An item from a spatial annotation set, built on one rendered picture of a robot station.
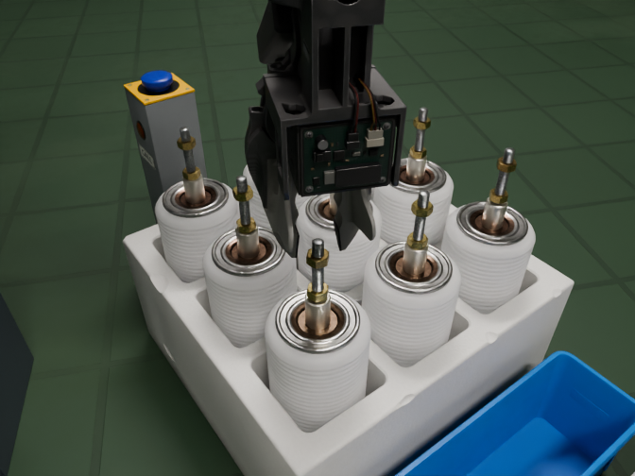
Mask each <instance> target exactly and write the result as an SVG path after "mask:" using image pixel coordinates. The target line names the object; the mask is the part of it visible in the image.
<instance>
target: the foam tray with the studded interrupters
mask: <svg viewBox="0 0 635 476"><path fill-rule="evenodd" d="M123 245H124V248H125V251H126V254H127V258H128V261H129V267H130V270H131V274H132V277H133V280H134V283H135V287H136V290H137V293H138V297H139V299H140V303H141V306H142V310H143V313H144V317H145V320H146V325H147V328H148V332H149V333H150V335H151V336H152V338H153V339H154V341H155V342H156V344H157V345H158V347H159V348H160V350H161V351H162V353H163V355H164V356H165V358H166V359H167V361H168V362H169V364H170V365H171V366H172V367H173V369H174V370H175V372H176V373H177V375H178V376H179V378H180V380H181V382H182V383H183V385H184V386H185V388H186V389H187V391H188V392H189V394H190V395H191V397H192V398H193V400H194V401H195V403H196V404H197V406H198V408H199V409H200V411H201V412H202V414H203V415H204V416H205V417H206V419H207V420H208V422H209V423H210V425H211V426H212V428H213V429H214V431H215V433H216V434H217V436H218V437H219V439H220V440H221V442H222V443H223V445H224V446H225V448H226V449H227V451H228V452H229V454H230V455H231V457H232V459H233V460H234V462H235V463H236V465H237V466H238V467H239V468H240V470H241V472H242V473H243V475H244V476H395V475H396V474H397V473H398V472H400V471H401V470H402V469H404V468H405V467H406V466H408V465H409V464H410V463H412V462H413V461H414V460H416V459H417V458H418V457H419V456H421V455H422V454H423V453H425V452H426V451H427V450H429V449H430V448H431V447H433V446H434V445H435V444H437V442H438V441H439V440H441V439H442V438H443V437H445V436H446V435H447V434H449V433H450V432H451V431H453V430H454V429H455V428H456V427H458V426H459V425H460V424H462V423H463V422H464V421H466V420H467V419H468V418H469V417H471V416H472V415H474V414H475V413H476V412H477V411H479V410H480V409H481V408H483V407H484V406H485V405H487V404H488V403H489V402H490V401H492V400H493V399H495V398H496V397H497V396H498V395H500V394H501V393H502V392H504V391H505V390H506V389H507V388H509V387H510V386H511V385H512V384H514V383H515V382H516V381H518V380H519V379H520V378H521V377H522V376H524V375H525V374H526V373H527V372H529V371H530V370H531V369H533V368H534V367H535V366H537V365H538V364H539V363H541V362H542V360H543V358H544V355H545V353H546V351H547V349H548V347H549V344H550V342H551V339H552V337H553V334H554V332H555V329H556V327H557V325H558V322H559V319H560V317H561V314H562V312H563V309H564V307H565V304H566V302H567V300H568V297H569V295H570V293H571V291H572V288H573V286H574V281H573V280H571V279H569V278H568V277H566V276H564V275H563V274H561V273H560V272H558V271H557V270H556V269H554V268H553V267H551V266H550V265H548V264H546V263H544V262H543V261H541V260H539V259H538V258H536V257H535V256H533V255H531V256H530V259H529V262H528V265H527V268H526V270H525V273H524V276H523V282H522V285H521V288H520V291H519V294H518V295H517V296H516V297H514V298H512V299H511V300H510V301H508V302H507V303H505V304H504V305H502V306H501V307H499V308H498V309H496V310H495V311H493V312H492V313H490V314H480V313H478V312H477V311H475V309H473V308H472V307H471V306H469V305H468V304H467V303H465V302H464V301H463V300H461V299H460V298H458V299H457V303H456V307H455V314H454V319H453V323H452V327H451V331H450V335H449V340H448V342H447V343H445V344H444V345H442V346H441V347H440V348H438V349H436V350H435V351H433V352H432V353H430V354H429V355H427V356H426V357H424V358H423V359H421V360H420V361H418V362H417V363H415V364H414V365H412V366H411V367H401V366H399V365H397V364H396V363H395V362H394V361H393V360H392V359H391V358H390V357H389V356H388V355H387V354H386V353H385V352H384V351H382V350H381V349H380V348H379V347H378V346H377V345H376V344H375V343H374V342H373V341H372V340H371V339H370V346H369V365H368V376H367V386H366V396H365V397H364V398H363V399H361V400H360V401H358V402H357V403H355V404H354V405H353V406H352V407H350V408H349V409H347V410H346V411H344V412H343V413H341V414H340V415H338V416H336V417H335V418H333V419H332V420H330V421H329V422H327V423H326V424H324V425H323V426H321V427H320V428H318V429H317V430H315V431H314V432H311V433H306V432H303V431H302V430H301V429H300V428H299V427H298V426H297V424H296V423H295V422H294V421H293V419H292V418H291V417H290V416H289V414H288V413H287V412H286V411H285V410H284V408H283V407H282V406H281V404H280V403H279V402H278V401H277V400H276V399H275V398H274V396H273V395H272V394H271V393H270V390H269V379H268V369H267V358H266V339H265V338H264V337H263V338H261V339H260V340H258V341H256V342H254V343H252V344H250V345H248V346H247V347H245V348H236V347H235V346H233V345H232V343H231V342H230V341H229V339H228V338H227V337H226V336H225V334H224V333H223V332H222V331H221V330H220V329H219V328H218V327H217V325H216V324H215V323H214V321H213V319H212V313H211V307H210V302H209V297H208V292H207V286H206V280H205V277H204V278H202V279H199V280H196V281H194V282H190V283H184V282H182V281H181V280H180V278H179V277H178V276H177V274H176V273H175V272H174V271H173V269H172V268H171V267H170V266H169V264H168V263H167V262H166V258H165V255H164V250H163V242H162V238H161V235H160V231H159V226H158V224H157V225H154V226H152V227H149V228H147V229H143V230H140V231H138V232H135V233H132V234H131V235H128V236H126V238H125V239H124V240H123Z"/></svg>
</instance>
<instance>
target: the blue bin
mask: <svg viewBox="0 0 635 476"><path fill-rule="evenodd" d="M634 435H635V399H634V398H632V397H631V396H630V395H628V394H627V393H625V392H624V391H623V390H621V389H620V388H618V387H617V386H616V385H614V384H613V383H612V382H610V381H608V380H607V379H606V378H604V377H603V376H602V375H600V374H599V373H597V372H596V371H595V370H593V369H592V368H591V367H589V366H588V365H586V364H585V363H583V362H582V361H581V360H579V359H578V358H576V357H575V356H574V355H573V354H571V353H569V352H566V351H556V352H554V353H552V354H551V355H550V356H548V357H547V358H546V359H545V360H543V361H542V362H541V363H539V364H538V365H537V366H535V367H534V368H533V369H531V370H530V371H529V372H527V373H526V374H525V375H524V376H522V377H521V378H520V379H519V380H518V381H516V382H515V383H514V384H512V385H511V386H510V387H509V388H507V389H506V390H505V391H504V392H502V393H501V394H500V395H498V396H497V397H496V398H495V399H493V400H492V401H490V402H489V403H488V404H487V405H485V406H484V407H483V408H481V409H480V410H479V411H477V412H476V413H475V414H474V415H472V416H471V417H469V418H468V419H467V420H466V421H464V422H463V423H462V424H460V425H459V426H458V427H456V428H455V429H454V430H453V431H451V432H450V433H448V434H447V435H446V436H445V437H443V438H442V439H441V440H439V441H438V442H437V443H436V444H435V445H434V446H433V447H431V448H430V449H429V450H427V451H426V452H425V453H423V454H422V455H421V456H419V457H418V458H417V459H416V460H414V461H413V462H412V463H410V464H409V465H408V466H406V467H405V468H404V469H402V470H401V471H400V472H398V473H397V474H396V475H395V476H600V475H601V474H602V472H603V471H606V470H607V468H608V467H609V465H610V463H611V462H612V460H613V459H614V457H615V456H616V454H617V452H618V451H619V450H620V449H621V448H622V447H623V446H624V445H625V444H626V443H627V442H628V441H629V440H630V439H631V438H632V437H633V436H634Z"/></svg>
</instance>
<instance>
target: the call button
mask: <svg viewBox="0 0 635 476"><path fill-rule="evenodd" d="M141 80H142V85H143V86H145V87H146V89H147V90H149V91H151V92H161V91H165V90H167V89H169V88H170V87H171V83H172V82H173V76H172V74H170V73H169V72H166V71H152V72H148V73H146V74H144V75H143V76H142V77H141Z"/></svg>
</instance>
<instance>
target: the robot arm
mask: <svg viewBox="0 0 635 476"><path fill-rule="evenodd" d="M267 1H268V2H267V5H266V10H265V13H264V15H263V18H262V21H261V23H260V26H259V29H258V32H257V35H256V37H257V45H258V54H259V61H260V62H261V63H263V64H267V73H266V74H263V77H262V78H261V79H260V80H259V81H258V82H257V83H256V88H257V91H258V94H260V95H261V101H260V107H257V106H250V107H249V125H248V128H247V132H246V136H245V156H246V161H247V165H248V169H249V173H250V175H251V178H252V180H253V182H254V184H255V186H256V189H257V191H258V193H259V196H260V198H261V200H262V204H263V207H264V210H265V213H266V217H267V219H268V222H269V224H270V226H271V228H272V231H273V233H274V235H275V238H276V239H277V241H278V243H279V244H280V246H281V247H282V248H283V250H284V251H285V252H286V253H287V254H288V255H289V256H290V257H291V258H297V257H298V248H299V239H300V236H299V233H298V229H297V226H296V220H297V218H298V216H299V212H298V209H297V206H296V203H295V200H296V196H297V194H299V196H301V197H305V196H318V195H325V194H332V193H335V194H334V200H335V204H336V207H337V211H336V215H335V218H334V219H333V222H334V227H335V236H336V241H337V244H338V248H339V251H342V250H346V248H347V247H348V245H349V244H350V243H351V241H352V240H353V238H354V237H355V235H356V233H357V232H358V231H359V230H361V231H362V232H363V233H364V234H365V236H366V237H367V238H368V239H369V240H370V241H372V240H374V238H375V236H376V227H375V221H374V217H373V214H372V211H371V208H370V205H369V201H370V198H371V188H376V187H384V186H387V185H388V184H389V183H390V182H391V183H392V185H393V186H398V184H399V175H400V167H401V158H402V150H403V134H404V125H405V116H406V108H407V106H406V105H405V104H404V102H403V101H402V100H401V98H400V97H399V96H398V95H397V94H396V93H395V92H394V91H393V89H392V88H391V87H390V86H389V84H388V83H387V82H386V80H385V79H384V78H383V77H382V75H381V74H380V73H379V72H378V70H377V69H376V67H375V66H374V64H371V59H372V44H373V29H374V26H375V25H383V24H384V17H385V4H386V0H267ZM396 127H397V135H396V144H395V154H394V161H393V151H394V142H395V132H396Z"/></svg>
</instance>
